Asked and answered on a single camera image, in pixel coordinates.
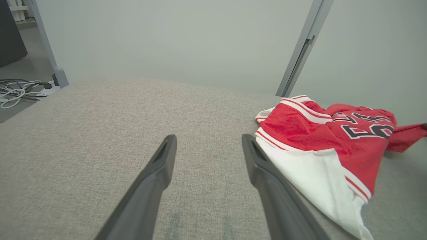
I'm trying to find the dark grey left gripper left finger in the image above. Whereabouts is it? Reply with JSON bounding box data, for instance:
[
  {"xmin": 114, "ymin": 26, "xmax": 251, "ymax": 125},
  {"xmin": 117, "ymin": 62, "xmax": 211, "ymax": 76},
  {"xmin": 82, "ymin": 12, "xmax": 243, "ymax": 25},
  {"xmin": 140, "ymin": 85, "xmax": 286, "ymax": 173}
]
[{"xmin": 95, "ymin": 134, "xmax": 177, "ymax": 240}]

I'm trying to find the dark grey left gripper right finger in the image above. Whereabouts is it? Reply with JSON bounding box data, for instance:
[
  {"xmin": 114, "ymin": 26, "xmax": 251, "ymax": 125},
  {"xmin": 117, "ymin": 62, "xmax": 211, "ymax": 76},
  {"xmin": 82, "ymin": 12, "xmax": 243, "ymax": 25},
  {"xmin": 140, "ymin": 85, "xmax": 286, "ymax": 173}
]
[{"xmin": 242, "ymin": 134, "xmax": 331, "ymax": 240}]

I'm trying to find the red white numbered jersey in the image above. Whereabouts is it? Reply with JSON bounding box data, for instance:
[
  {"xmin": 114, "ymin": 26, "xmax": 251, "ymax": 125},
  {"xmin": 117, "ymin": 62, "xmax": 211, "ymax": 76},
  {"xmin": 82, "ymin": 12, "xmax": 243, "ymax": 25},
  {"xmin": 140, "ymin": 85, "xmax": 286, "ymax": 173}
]
[{"xmin": 255, "ymin": 95, "xmax": 427, "ymax": 240}]

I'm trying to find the white power strip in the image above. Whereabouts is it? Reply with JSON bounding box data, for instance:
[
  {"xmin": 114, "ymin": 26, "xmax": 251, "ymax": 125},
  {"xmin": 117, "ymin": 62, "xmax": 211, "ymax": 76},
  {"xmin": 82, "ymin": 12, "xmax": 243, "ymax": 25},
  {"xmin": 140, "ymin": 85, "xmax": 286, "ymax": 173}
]
[{"xmin": 39, "ymin": 80, "xmax": 61, "ymax": 98}]

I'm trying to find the grey cylinder foot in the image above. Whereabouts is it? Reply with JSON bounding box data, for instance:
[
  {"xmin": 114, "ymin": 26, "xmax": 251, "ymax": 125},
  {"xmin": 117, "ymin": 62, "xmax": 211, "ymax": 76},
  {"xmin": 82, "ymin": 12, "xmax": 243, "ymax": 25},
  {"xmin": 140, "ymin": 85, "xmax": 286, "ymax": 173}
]
[{"xmin": 53, "ymin": 66, "xmax": 70, "ymax": 89}]

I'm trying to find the white slatted rack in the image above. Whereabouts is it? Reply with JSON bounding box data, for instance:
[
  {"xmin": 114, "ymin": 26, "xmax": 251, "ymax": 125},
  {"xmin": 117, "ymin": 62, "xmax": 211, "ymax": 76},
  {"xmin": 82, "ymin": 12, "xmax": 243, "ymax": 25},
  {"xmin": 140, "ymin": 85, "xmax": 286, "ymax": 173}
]
[{"xmin": 7, "ymin": 0, "xmax": 34, "ymax": 22}]

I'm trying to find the grey partition post with slot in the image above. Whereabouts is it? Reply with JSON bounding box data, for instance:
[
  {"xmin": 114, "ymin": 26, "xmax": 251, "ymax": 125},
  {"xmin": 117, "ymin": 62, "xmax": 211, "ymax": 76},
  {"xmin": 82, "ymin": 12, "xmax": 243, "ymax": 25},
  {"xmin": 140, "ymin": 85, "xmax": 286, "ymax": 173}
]
[{"xmin": 276, "ymin": 0, "xmax": 334, "ymax": 98}]

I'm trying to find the white floor cable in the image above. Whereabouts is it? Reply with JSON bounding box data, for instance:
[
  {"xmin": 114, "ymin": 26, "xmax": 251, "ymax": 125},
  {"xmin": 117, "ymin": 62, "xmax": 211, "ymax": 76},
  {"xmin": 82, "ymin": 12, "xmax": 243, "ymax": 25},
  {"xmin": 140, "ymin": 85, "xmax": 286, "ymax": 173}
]
[{"xmin": 0, "ymin": 80, "xmax": 50, "ymax": 109}]

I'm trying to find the black floor cable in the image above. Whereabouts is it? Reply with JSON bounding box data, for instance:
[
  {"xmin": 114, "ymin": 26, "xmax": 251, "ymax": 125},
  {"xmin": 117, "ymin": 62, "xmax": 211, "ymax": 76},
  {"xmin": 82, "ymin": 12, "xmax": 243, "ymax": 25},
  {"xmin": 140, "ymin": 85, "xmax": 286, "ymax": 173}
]
[{"xmin": 0, "ymin": 78, "xmax": 53, "ymax": 100}]

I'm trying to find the plain grey partition post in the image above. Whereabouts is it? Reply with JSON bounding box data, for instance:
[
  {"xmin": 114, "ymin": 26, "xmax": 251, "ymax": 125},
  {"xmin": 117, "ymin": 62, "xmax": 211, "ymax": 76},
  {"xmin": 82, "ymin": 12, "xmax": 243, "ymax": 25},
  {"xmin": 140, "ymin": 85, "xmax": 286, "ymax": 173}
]
[{"xmin": 29, "ymin": 0, "xmax": 64, "ymax": 69}]

